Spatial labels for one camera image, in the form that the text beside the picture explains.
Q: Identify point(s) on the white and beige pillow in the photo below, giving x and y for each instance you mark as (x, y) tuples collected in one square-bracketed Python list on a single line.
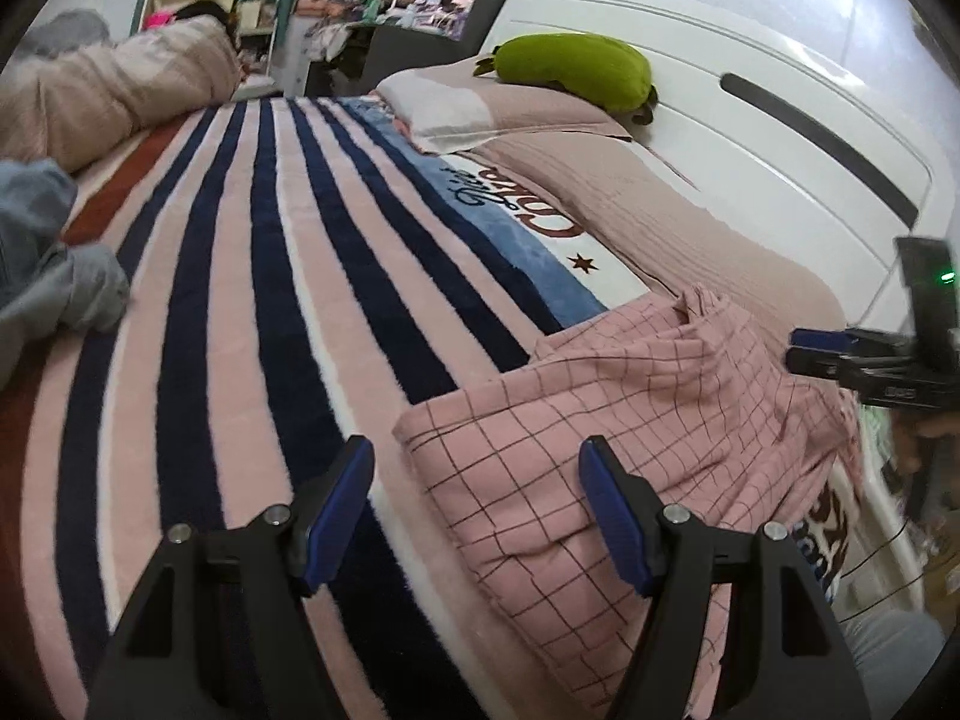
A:
[(450, 105)]

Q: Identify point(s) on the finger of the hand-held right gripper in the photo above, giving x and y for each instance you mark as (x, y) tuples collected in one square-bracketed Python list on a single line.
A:
[(814, 364), (817, 339)]

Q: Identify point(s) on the pink item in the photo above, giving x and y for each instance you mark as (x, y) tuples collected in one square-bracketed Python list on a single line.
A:
[(160, 18)]

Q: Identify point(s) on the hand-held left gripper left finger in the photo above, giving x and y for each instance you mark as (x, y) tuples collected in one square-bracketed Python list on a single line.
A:
[(337, 517)]

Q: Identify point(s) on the grey cloth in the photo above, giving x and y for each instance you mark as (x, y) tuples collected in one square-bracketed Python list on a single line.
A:
[(64, 30)]

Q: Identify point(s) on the striped fleece blanket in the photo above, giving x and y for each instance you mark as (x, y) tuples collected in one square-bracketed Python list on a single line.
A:
[(247, 315)]

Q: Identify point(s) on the green plush pillow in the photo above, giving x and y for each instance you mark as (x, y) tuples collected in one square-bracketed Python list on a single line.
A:
[(570, 71)]

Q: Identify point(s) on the beige quilted comforter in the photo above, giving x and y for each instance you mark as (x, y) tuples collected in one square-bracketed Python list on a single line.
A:
[(112, 90)]

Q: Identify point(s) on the person's grey clothing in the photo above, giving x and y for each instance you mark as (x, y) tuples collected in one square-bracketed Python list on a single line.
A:
[(892, 660)]

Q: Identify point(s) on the beige quilted bedcover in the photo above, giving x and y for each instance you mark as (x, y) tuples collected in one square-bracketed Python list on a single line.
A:
[(675, 225)]

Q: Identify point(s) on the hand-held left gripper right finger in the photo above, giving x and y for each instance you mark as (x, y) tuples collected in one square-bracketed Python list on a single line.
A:
[(611, 517)]

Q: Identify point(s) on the person's right hand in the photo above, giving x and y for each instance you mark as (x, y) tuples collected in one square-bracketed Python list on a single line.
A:
[(911, 444)]

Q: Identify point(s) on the blue denim jeans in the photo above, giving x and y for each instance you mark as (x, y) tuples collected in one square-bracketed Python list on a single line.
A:
[(45, 277)]

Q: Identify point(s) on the pink checked pants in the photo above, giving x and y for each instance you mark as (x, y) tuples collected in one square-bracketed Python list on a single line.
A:
[(637, 390)]

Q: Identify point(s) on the white headboard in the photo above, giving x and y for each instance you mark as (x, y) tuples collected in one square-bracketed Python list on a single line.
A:
[(750, 90)]

